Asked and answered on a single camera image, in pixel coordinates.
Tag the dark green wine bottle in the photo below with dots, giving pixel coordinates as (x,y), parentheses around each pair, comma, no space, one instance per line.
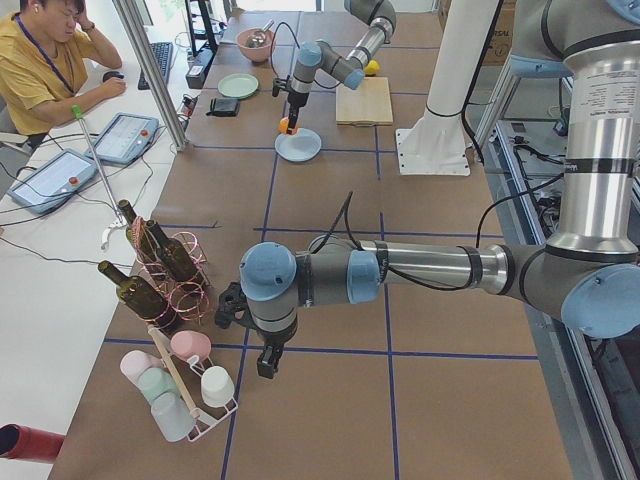
(140,296)

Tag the seated person yellow shirt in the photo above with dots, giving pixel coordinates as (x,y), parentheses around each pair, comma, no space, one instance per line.
(44,47)

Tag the bamboo cutting board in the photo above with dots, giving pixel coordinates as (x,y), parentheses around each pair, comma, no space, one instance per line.
(370,104)

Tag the lower yellow lemon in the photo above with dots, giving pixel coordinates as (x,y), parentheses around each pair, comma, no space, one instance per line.
(372,68)

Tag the pink bowl with ice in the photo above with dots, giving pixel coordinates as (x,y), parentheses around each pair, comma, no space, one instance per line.
(259,53)

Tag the white plastic cup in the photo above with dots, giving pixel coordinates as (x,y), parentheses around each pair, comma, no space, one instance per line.
(217,387)

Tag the near teach pendant tablet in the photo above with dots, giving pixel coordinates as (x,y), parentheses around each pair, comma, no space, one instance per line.
(52,184)

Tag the aluminium frame post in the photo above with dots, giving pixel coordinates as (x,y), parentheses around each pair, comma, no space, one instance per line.
(134,28)

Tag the light green plate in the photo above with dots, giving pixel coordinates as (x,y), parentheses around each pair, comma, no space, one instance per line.
(238,86)

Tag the green plastic cup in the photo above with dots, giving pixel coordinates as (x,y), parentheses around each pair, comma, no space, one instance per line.
(154,382)

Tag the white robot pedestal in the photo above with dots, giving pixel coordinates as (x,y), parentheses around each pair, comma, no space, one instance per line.
(435,145)

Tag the steel ice scoop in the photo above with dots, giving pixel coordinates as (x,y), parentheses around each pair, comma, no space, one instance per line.
(258,36)

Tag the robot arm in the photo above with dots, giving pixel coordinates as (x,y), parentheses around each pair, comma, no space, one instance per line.
(379,16)
(585,274)

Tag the teach pendant tablet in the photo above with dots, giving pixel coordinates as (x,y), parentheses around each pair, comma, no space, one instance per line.
(125,138)
(52,184)

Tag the red tube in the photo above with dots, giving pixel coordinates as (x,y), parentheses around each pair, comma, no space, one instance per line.
(20,442)

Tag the black computer mouse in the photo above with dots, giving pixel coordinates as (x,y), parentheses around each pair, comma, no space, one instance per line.
(112,74)

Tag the orange mandarin fruit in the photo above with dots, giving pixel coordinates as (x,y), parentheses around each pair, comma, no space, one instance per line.
(288,126)

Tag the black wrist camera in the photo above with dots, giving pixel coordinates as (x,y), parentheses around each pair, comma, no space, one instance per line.
(232,307)
(281,85)

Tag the light blue plate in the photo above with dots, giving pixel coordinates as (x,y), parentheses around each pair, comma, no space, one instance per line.
(300,147)

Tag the far teach pendant tablet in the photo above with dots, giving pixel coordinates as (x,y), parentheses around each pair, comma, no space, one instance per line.
(125,138)

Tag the folded grey cloth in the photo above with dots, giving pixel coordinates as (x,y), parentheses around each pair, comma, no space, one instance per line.
(224,107)

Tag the grey blue plastic cup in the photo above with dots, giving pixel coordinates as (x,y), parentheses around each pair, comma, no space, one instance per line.
(172,416)

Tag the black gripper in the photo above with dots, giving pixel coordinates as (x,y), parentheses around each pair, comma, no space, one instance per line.
(297,100)
(272,339)

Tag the copper wire bottle rack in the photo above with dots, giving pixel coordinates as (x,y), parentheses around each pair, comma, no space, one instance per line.
(190,298)

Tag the pale pink plastic cup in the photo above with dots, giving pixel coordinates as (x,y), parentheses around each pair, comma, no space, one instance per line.
(134,363)

